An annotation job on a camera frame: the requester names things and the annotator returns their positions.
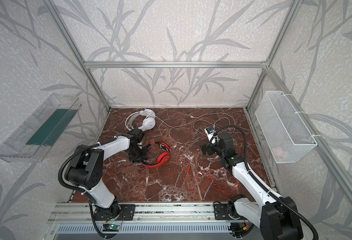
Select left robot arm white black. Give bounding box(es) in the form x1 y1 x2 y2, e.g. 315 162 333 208
58 128 146 218

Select clear plastic wall tray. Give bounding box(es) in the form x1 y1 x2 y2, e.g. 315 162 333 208
0 94 82 163

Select red headphone cable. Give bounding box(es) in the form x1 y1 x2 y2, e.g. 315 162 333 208
168 148 240 196

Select red black headphones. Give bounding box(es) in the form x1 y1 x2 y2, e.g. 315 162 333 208
140 141 171 169

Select white headphone cable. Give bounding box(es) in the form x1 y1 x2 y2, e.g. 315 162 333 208
154 112 236 136

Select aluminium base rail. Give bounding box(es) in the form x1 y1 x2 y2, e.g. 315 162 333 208
46 201 299 224

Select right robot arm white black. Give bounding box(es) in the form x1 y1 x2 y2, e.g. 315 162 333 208
200 127 319 240

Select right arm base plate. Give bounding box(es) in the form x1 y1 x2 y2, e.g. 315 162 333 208
212 202 235 221

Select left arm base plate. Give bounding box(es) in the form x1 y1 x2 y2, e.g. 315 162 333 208
94 204 136 221

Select pink object in basket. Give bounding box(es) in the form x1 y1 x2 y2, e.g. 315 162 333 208
273 147 285 159

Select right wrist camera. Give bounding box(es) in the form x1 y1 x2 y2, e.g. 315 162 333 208
204 126 216 145

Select white headphones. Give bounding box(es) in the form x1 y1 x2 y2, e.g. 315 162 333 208
125 109 156 132

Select white wire mesh basket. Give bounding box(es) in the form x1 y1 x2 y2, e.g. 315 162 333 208
255 91 317 164

